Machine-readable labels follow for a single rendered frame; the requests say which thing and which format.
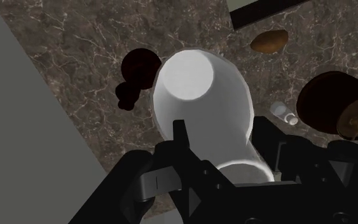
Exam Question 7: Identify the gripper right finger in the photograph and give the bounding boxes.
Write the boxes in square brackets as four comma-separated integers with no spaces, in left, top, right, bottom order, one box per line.
[251,116,358,224]

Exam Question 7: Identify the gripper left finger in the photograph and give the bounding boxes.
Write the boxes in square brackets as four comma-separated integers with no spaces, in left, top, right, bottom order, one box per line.
[69,119,238,224]

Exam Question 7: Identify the white cup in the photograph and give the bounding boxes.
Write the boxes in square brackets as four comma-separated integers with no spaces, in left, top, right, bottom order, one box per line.
[151,48,275,185]

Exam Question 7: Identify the small clear bottle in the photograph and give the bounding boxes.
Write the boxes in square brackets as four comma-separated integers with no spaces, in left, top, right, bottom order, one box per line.
[270,101,299,126]

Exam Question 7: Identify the dark brown bowl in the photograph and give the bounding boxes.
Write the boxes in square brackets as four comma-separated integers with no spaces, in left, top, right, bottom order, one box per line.
[296,71,358,136]

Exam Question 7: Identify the brown mushroom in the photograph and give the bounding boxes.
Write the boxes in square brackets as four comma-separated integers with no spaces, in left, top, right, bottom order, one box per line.
[336,95,358,141]

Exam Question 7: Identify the dark red round-lobed object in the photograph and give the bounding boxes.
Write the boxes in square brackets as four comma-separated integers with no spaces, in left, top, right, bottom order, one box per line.
[114,48,163,111]

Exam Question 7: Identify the brown potato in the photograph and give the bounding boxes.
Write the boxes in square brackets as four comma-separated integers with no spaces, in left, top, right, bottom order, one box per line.
[249,29,290,54]

